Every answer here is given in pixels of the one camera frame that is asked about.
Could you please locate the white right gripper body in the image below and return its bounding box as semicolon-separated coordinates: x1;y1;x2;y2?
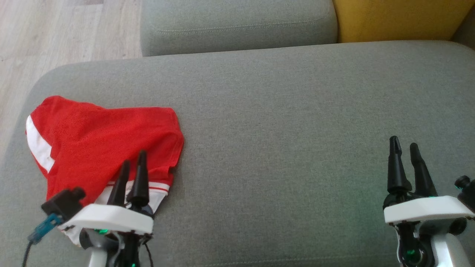
383;196;475;225

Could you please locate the large yellow sofa backrest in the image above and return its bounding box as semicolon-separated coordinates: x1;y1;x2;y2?
332;0;475;43

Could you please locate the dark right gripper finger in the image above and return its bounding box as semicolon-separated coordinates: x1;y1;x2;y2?
410;143;438;197
387;136;412;194

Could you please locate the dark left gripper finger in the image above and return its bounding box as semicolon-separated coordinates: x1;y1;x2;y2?
108;160;131;206
127;150;150;208

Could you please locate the grey sofa seat cushion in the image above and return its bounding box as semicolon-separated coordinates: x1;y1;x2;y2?
140;0;338;57
0;40;475;267

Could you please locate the red basketball jersey white trim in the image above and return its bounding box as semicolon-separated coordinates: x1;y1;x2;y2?
56;107;185;247

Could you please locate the red shorts white stripe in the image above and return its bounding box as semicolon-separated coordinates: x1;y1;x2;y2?
25;96;112;208

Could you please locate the left camera cable blue plug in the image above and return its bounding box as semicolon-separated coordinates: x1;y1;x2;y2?
22;213;63;267

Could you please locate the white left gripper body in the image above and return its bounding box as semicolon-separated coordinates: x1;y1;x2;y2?
58;203;154;235

